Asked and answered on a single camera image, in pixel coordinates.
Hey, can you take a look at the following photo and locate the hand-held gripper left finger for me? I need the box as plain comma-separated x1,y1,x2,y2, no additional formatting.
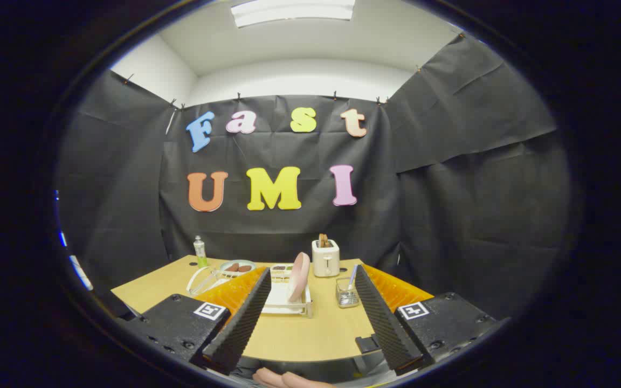
125,267,272,375

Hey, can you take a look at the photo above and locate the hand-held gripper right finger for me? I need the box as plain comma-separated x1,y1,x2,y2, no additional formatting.
355,264,505,377

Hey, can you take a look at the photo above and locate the white wire dish rack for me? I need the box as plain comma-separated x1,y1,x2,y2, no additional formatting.
187,262,314,318

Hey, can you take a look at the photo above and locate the metal wire basket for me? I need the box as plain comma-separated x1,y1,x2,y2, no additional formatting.
335,276,361,309

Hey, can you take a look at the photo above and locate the pink plate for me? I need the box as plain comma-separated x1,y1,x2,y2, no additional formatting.
288,252,311,303

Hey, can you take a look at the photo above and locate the teal plate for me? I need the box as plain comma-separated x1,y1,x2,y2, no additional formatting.
219,260,256,277

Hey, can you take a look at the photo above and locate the clear green dish soap bottle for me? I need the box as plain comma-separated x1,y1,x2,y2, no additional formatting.
193,235,209,268

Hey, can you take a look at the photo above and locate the black table clamp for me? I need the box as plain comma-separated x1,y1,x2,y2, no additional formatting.
355,334,381,354

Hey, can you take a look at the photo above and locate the cream toaster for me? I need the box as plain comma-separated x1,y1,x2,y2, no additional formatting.
312,239,341,278

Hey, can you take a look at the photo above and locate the black backdrop cloth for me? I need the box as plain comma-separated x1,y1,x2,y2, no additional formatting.
57,32,572,318

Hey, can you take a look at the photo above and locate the ceiling light panel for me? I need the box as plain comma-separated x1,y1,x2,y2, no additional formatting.
231,0,355,29

